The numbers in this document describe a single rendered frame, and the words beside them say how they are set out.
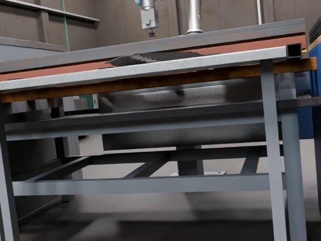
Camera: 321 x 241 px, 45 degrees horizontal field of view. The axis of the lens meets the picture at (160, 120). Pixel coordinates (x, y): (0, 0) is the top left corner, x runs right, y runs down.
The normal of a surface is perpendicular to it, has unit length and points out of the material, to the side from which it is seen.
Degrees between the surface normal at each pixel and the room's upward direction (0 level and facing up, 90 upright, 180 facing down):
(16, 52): 90
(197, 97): 90
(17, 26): 90
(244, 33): 90
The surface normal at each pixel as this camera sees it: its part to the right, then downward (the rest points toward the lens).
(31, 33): 0.92, -0.07
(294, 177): -0.29, 0.11
